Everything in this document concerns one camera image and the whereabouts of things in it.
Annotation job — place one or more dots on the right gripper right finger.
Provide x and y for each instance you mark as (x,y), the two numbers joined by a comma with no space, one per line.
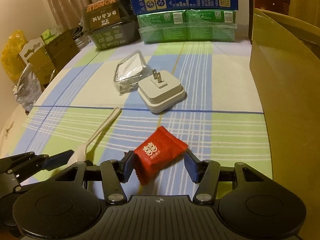
(205,174)

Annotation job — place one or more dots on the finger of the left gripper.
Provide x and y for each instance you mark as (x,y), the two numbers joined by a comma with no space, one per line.
(57,160)

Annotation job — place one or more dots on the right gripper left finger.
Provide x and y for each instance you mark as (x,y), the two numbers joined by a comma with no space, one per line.
(113,173)

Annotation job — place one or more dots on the white plastic spoon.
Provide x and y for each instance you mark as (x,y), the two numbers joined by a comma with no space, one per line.
(80,154)

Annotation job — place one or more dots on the red snack packet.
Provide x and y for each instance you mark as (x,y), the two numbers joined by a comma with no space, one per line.
(159,150)

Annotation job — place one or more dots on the white plug night light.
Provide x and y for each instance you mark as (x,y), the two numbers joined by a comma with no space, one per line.
(160,91)

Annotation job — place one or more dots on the clear plastic packet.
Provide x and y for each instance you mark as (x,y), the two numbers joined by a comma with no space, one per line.
(129,72)

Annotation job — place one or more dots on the white plastic bag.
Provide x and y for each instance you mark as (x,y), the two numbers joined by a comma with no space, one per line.
(28,89)

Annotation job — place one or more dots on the brown cardboard box stack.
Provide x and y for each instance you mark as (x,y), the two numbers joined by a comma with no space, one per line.
(48,58)

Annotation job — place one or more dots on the yellow plastic bag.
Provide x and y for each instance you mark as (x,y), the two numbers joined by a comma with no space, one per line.
(10,58)

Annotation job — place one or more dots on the open cardboard box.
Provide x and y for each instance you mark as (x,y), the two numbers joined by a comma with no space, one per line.
(286,74)

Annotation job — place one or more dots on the black hot pot bowl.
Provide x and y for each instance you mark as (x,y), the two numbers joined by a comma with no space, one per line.
(110,23)

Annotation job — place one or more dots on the green drink carton pack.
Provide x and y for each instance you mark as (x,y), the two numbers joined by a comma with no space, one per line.
(188,25)

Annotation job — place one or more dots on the dark red gift box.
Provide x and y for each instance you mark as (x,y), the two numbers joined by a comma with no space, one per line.
(279,6)

